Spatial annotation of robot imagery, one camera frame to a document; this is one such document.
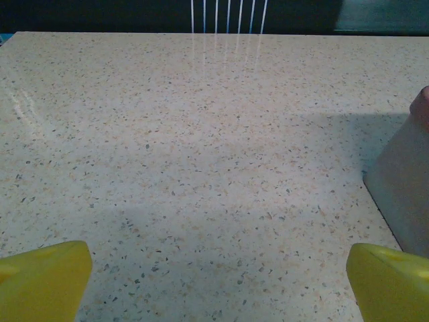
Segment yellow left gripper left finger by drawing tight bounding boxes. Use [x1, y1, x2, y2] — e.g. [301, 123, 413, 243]
[0, 240, 93, 322]

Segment decorated tin box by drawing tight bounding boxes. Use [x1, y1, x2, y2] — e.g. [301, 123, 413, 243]
[363, 85, 429, 258]

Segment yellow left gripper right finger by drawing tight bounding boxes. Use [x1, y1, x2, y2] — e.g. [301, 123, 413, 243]
[346, 243, 429, 322]

